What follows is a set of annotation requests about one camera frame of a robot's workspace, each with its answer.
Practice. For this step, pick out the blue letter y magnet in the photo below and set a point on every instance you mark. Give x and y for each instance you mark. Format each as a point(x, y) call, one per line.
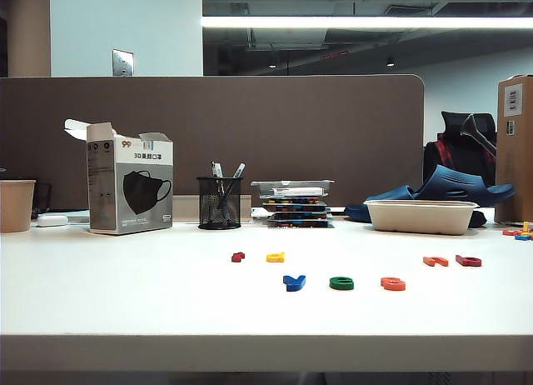
point(294, 282)

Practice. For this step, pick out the green letter e magnet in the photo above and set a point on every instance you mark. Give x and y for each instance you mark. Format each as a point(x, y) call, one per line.
point(341, 283)

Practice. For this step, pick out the orange letter s magnet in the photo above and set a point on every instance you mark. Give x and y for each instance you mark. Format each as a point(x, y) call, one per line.
point(393, 283)

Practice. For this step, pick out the colourful magnet letter pack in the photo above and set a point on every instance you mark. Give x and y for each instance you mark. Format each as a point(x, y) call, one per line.
point(300, 209)
point(300, 224)
point(300, 216)
point(295, 202)

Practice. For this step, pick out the yellow letter d magnet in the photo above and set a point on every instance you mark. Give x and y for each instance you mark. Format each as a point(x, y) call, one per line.
point(275, 258)

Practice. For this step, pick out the dark red letter t magnet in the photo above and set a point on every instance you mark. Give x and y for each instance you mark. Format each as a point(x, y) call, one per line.
point(237, 257)

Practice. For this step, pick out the orange letter n magnet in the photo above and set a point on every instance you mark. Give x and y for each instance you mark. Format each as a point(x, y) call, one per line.
point(434, 261)

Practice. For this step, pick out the dark red letter b magnet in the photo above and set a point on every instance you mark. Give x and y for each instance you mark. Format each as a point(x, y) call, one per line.
point(468, 261)

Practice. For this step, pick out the clear plastic case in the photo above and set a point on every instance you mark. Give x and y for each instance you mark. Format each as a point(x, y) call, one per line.
point(291, 189)

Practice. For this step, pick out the black white pen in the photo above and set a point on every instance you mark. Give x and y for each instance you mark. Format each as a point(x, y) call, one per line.
point(238, 171)
point(216, 170)

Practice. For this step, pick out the black mesh pen holder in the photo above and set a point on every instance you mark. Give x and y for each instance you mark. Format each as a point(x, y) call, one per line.
point(219, 206)

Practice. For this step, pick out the brown desk partition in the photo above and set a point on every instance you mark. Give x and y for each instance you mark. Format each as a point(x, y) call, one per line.
point(250, 122)

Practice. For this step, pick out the dark blue foam slipper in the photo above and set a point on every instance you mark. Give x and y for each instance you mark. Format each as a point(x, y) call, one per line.
point(391, 193)
point(458, 185)

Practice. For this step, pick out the grey face mask box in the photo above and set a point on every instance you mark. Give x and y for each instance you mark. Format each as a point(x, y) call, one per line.
point(125, 185)

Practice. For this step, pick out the beige pulp food tray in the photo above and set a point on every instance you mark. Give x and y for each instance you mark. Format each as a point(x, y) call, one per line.
point(420, 218)

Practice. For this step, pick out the black ceiling spotlight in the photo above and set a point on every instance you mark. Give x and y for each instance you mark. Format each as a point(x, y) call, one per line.
point(390, 62)

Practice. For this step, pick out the red black garment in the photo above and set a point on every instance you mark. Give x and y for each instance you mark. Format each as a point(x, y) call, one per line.
point(441, 153)

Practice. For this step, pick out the white ceiling light strip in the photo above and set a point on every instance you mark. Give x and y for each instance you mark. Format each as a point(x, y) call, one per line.
point(354, 22)

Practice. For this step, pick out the black office chair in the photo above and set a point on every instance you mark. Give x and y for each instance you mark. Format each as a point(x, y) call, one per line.
point(462, 156)

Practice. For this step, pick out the white earbuds case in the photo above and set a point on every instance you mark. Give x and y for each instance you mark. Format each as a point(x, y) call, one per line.
point(52, 221)

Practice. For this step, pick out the small black container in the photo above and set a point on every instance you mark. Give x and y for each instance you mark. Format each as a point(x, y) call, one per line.
point(43, 197)

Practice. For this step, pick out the brown cardboard box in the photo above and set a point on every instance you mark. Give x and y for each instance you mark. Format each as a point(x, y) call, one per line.
point(514, 160)

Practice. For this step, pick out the brown paper cup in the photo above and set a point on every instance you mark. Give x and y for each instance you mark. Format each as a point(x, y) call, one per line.
point(16, 208)

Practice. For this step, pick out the blue loose magnet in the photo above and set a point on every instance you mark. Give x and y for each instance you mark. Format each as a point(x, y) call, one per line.
point(521, 237)

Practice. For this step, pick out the yellow loose magnet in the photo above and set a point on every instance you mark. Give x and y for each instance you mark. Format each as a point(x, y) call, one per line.
point(525, 226)

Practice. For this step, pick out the metal wall plate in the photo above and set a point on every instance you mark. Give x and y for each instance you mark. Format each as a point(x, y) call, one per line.
point(123, 63)

